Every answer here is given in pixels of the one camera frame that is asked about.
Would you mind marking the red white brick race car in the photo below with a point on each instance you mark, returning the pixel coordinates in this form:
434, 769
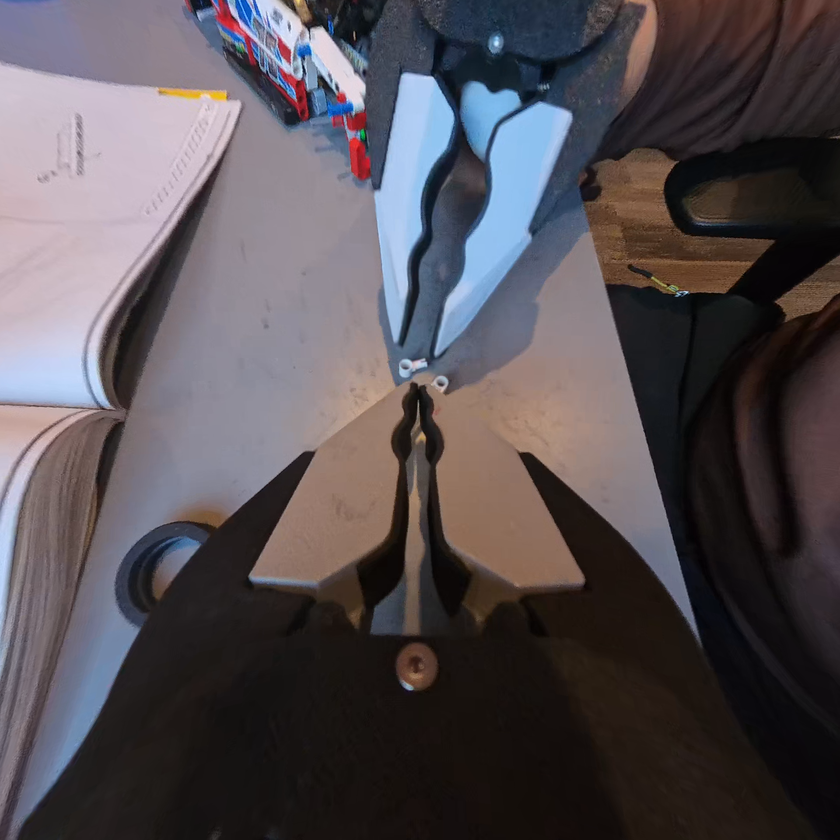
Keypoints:
275, 59

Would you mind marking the black office chair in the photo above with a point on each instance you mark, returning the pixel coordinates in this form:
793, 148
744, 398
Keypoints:
741, 190

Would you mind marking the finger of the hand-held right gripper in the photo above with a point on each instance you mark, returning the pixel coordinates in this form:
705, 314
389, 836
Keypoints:
518, 197
407, 164

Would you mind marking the grey desk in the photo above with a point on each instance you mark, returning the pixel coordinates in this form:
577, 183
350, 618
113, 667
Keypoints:
275, 328

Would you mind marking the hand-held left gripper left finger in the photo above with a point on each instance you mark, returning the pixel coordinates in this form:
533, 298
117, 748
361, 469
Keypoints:
328, 518

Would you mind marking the person's torso in brown shirt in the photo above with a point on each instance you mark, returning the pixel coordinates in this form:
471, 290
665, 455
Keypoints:
774, 525

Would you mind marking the open instruction booklet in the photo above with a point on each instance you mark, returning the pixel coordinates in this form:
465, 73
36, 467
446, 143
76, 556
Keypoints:
79, 262

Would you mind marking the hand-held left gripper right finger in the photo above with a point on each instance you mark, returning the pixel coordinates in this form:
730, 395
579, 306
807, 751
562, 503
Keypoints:
505, 518

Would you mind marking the narrow black rubber tire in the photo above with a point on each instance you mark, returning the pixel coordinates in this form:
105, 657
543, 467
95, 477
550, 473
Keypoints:
128, 577

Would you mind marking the person's right forearm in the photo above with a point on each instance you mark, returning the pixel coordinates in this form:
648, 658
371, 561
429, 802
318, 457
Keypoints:
735, 65

